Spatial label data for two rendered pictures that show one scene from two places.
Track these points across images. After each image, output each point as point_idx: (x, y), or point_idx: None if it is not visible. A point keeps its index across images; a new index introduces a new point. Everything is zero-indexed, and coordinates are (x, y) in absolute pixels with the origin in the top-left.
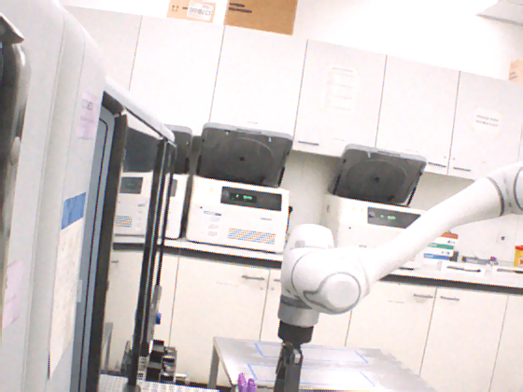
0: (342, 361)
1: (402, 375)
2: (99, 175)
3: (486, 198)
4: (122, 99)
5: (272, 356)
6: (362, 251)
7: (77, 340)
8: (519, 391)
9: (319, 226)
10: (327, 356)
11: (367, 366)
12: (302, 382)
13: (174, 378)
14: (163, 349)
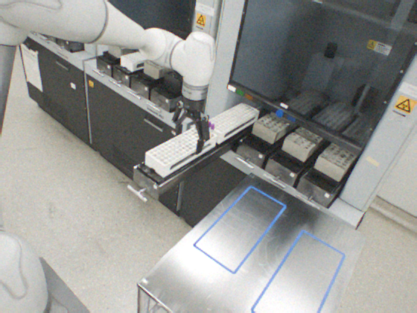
0: (266, 285)
1: (196, 302)
2: None
3: None
4: None
5: (301, 238)
6: (150, 30)
7: None
8: (39, 261)
9: (196, 33)
10: (290, 288)
11: (242, 296)
12: (234, 206)
13: (275, 162)
14: (315, 171)
